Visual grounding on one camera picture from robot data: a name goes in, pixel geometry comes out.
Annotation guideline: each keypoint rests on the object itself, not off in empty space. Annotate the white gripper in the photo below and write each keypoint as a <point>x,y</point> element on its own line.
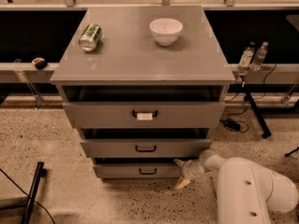
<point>188,169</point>

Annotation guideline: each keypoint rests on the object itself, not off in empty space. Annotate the grey bottom drawer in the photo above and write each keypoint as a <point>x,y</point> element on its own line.
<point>136,170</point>

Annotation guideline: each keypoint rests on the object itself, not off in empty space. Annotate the grey drawer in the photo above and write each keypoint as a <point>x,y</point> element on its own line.
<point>116,115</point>
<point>144,148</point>
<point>136,170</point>

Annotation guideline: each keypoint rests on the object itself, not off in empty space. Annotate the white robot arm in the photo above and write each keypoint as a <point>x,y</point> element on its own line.
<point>246,191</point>

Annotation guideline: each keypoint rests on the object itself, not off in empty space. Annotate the grey top drawer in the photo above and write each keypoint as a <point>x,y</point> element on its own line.
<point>116,115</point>

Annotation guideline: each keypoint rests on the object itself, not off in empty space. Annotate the grey middle drawer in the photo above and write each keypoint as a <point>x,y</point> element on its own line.
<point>144,148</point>

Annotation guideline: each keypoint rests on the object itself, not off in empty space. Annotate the grey drawer cabinet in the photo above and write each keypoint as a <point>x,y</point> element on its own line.
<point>130,66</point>

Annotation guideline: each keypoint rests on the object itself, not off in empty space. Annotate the black stand leg right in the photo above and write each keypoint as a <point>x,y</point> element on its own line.
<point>257,113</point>

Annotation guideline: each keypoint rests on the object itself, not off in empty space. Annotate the left clear plastic bottle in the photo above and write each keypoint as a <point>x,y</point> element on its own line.
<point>246,57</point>

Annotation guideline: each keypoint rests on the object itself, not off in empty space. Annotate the clear plastic bottle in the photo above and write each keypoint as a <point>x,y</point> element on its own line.
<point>259,57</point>
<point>246,57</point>

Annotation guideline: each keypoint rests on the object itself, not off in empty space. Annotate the right clear plastic bottle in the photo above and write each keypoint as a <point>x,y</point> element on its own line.
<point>259,57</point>

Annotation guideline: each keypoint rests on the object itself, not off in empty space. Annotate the black tripod leg left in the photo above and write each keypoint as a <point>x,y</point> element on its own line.
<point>39,173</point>

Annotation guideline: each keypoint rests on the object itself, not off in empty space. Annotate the white ceramic bowl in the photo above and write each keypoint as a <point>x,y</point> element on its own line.
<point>165,31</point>

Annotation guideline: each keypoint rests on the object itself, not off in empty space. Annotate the green soda can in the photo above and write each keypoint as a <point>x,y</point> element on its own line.
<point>90,37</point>

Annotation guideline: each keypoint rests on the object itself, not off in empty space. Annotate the black yellow tape measure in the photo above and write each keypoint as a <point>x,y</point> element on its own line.
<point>39,63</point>

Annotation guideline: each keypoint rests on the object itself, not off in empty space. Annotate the black power adapter with cable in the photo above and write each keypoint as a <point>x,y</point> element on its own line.
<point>232,122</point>

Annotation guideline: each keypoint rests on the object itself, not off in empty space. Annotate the grey metal rail shelf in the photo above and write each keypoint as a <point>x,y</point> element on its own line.
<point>8,72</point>

